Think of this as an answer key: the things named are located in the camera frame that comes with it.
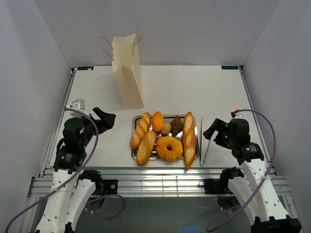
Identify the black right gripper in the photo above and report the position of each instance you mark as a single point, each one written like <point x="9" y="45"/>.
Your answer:
<point x="217" y="125"/>

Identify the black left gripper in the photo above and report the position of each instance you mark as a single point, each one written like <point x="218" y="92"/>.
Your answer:
<point x="107" y="120"/>

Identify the metal tongs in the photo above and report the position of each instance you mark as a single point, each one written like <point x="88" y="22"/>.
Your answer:
<point x="206" y="146"/>

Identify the beige paper bag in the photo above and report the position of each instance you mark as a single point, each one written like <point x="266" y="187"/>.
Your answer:
<point x="126" y="68"/>

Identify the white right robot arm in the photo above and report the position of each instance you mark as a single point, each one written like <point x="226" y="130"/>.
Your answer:
<point x="249" y="183"/>

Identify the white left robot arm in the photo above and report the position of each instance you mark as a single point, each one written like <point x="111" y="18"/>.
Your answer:
<point x="72" y="185"/>

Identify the long baguette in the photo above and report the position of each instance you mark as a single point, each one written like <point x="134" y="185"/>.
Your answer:
<point x="189" y="140"/>

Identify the twisted loaf back left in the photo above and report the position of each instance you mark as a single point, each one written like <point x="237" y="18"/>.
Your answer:
<point x="141" y="129"/>

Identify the brown chocolate croissant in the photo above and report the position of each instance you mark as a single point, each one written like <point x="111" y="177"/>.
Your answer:
<point x="176" y="126"/>

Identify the short loaf front left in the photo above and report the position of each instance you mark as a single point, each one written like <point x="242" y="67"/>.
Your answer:
<point x="146" y="147"/>

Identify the small round bun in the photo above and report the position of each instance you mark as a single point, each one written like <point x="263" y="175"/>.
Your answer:
<point x="166" y="128"/>

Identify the orange oval bun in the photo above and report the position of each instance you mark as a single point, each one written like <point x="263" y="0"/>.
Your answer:
<point x="157" y="123"/>

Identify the blue label left corner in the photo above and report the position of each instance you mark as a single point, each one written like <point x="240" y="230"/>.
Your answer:
<point x="85" y="68"/>

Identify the blue label corner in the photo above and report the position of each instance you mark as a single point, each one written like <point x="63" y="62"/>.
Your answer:
<point x="229" y="67"/>
<point x="85" y="68"/>

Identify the blue label right corner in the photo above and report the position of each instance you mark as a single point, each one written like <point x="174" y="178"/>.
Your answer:
<point x="229" y="67"/>

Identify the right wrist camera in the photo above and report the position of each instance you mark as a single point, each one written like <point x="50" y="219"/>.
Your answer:
<point x="236" y="114"/>

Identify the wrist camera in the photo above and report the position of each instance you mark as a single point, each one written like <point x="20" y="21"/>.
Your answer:
<point x="78" y="104"/>
<point x="236" y="114"/>

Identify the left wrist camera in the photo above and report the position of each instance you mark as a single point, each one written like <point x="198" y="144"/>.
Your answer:
<point x="78" y="104"/>

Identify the ring shaped bread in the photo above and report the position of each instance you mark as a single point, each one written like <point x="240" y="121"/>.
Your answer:
<point x="169" y="148"/>

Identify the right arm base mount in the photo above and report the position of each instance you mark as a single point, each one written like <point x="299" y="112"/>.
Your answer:
<point x="225" y="198"/>

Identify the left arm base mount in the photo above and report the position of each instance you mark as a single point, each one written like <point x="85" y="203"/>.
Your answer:
<point x="103" y="187"/>

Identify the aluminium frame rail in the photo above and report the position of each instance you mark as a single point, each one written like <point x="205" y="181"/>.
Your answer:
<point x="140" y="183"/>

